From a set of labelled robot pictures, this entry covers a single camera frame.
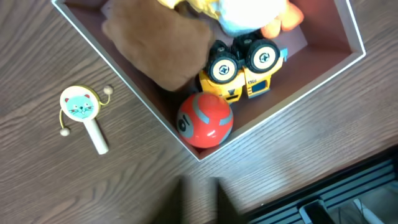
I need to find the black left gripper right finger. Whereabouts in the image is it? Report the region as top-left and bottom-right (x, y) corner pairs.
(212, 178), (248, 224)

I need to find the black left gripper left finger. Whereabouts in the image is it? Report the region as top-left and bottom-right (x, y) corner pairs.
(149, 176), (189, 224)

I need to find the red ball toy with eye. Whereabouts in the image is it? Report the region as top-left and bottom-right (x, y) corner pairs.
(176, 92), (234, 149)

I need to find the yellow and blue toy truck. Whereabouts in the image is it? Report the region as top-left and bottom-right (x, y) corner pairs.
(198, 32), (288, 104)

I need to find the brown plush toy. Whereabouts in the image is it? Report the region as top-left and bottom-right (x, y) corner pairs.
(102, 0), (215, 91)

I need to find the white plush duck toy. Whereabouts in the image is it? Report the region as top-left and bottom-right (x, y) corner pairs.
(157, 0), (305, 40)

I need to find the white square box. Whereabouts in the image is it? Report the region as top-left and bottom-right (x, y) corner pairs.
(53, 0), (366, 148)

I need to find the wooden cat rattle drum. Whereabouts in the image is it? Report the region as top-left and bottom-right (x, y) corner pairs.
(59, 85), (114, 155)

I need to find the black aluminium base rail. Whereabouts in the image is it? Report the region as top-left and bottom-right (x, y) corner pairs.
(246, 145), (397, 223)

